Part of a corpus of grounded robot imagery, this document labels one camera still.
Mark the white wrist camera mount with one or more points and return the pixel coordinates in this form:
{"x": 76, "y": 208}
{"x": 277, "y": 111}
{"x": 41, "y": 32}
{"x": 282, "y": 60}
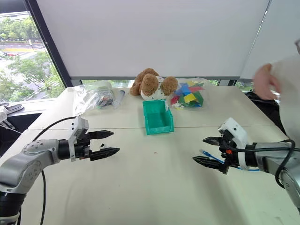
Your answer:
{"x": 236, "y": 131}
{"x": 76, "y": 131}

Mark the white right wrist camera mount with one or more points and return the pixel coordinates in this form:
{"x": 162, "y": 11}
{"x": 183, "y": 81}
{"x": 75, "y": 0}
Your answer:
{"x": 236, "y": 131}

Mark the brown teddy bear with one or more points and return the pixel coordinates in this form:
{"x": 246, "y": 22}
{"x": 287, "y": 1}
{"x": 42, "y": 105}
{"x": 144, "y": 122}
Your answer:
{"x": 148, "y": 82}

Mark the black side desk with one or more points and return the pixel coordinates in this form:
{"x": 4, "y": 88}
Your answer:
{"x": 16, "y": 126}

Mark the narrow white roller blind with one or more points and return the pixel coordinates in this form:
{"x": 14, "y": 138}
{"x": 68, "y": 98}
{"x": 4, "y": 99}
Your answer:
{"x": 276, "y": 35}

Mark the wide white roller blind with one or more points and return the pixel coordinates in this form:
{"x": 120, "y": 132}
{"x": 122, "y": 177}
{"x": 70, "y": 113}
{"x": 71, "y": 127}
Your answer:
{"x": 152, "y": 35}

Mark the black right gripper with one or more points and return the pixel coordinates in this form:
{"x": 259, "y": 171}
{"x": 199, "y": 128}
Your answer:
{"x": 230, "y": 154}

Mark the black window frame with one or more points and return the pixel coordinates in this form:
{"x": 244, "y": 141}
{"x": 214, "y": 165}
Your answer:
{"x": 49, "y": 47}

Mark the bag of coloured blocks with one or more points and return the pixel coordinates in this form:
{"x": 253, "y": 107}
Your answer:
{"x": 189, "y": 96}

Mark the clear bag of small items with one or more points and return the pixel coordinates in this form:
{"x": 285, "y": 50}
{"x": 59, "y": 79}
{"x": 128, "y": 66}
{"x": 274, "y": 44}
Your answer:
{"x": 98, "y": 96}

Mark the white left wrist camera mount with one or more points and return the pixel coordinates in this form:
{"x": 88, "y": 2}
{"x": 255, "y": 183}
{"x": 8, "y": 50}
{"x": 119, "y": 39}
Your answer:
{"x": 76, "y": 131}

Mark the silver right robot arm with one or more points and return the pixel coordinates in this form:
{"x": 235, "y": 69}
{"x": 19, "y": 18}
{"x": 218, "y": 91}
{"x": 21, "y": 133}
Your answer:
{"x": 272, "y": 154}

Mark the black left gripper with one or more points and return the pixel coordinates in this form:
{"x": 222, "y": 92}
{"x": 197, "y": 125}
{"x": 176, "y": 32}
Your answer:
{"x": 82, "y": 149}

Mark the green plastic bin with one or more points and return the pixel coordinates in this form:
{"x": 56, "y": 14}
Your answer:
{"x": 159, "y": 117}

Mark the clear plastic syringe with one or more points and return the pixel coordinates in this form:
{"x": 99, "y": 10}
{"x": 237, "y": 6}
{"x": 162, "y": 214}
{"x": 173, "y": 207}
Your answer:
{"x": 119, "y": 98}

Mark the person's bare hand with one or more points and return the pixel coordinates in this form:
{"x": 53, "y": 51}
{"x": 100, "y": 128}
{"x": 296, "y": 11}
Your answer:
{"x": 264, "y": 79}

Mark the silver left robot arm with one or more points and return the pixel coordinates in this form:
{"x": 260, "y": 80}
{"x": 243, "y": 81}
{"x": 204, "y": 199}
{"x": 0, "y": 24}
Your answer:
{"x": 35, "y": 154}

